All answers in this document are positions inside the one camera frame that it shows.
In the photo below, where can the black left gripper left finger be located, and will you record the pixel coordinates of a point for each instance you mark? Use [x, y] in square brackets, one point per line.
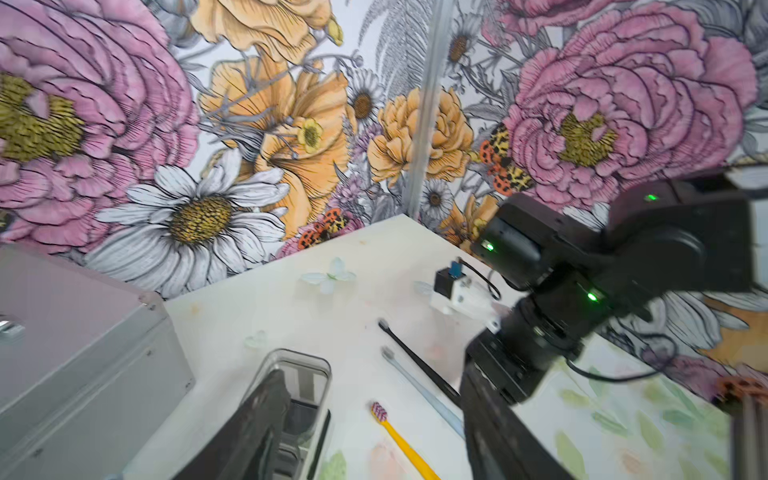
[247, 445]

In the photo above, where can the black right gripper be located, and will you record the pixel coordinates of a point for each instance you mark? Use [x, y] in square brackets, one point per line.
[572, 282]

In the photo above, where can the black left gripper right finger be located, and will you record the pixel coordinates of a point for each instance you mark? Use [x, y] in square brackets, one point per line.
[498, 444]

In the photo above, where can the light blue toothbrush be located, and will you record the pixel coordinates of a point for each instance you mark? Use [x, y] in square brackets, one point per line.
[444, 412]

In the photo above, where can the white clear toothbrush holder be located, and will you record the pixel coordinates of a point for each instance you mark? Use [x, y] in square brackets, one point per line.
[306, 379]

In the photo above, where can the yellow toothbrush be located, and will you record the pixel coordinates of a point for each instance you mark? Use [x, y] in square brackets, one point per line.
[380, 415]

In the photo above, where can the black toothbrush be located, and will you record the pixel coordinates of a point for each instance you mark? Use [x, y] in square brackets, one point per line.
[436, 378]

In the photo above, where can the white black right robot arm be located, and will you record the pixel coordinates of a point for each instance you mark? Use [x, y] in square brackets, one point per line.
[704, 232]

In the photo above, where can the silver aluminium first aid case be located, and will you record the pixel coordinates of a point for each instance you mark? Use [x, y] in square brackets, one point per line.
[91, 367]

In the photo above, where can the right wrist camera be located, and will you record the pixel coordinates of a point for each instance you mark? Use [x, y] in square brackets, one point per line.
[462, 289]

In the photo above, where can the aluminium frame post right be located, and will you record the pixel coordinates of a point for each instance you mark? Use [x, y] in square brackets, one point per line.
[430, 91]

